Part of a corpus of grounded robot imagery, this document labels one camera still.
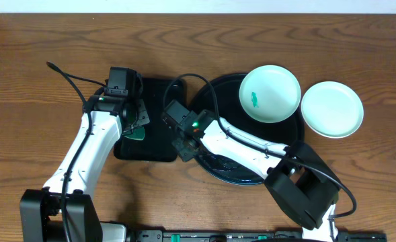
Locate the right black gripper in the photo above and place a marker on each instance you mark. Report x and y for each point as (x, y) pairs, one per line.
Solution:
(183, 154)

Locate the green sponge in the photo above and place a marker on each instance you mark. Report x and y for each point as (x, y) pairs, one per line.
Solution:
(135, 133)

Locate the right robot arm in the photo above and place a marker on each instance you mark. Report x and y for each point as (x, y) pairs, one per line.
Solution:
(302, 185)

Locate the black rectangular tray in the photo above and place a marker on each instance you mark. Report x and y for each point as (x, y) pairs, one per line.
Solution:
(158, 136)

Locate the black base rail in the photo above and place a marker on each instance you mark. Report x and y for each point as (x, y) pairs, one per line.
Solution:
(201, 236)

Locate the mint green plate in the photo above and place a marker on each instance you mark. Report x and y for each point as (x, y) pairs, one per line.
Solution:
(270, 94)
(332, 109)

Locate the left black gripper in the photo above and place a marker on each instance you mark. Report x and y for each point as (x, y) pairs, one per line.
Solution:
(138, 118)

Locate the black round tray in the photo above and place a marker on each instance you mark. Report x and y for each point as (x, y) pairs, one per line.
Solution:
(287, 131)

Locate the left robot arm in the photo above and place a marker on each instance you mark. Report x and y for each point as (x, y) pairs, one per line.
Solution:
(63, 209)

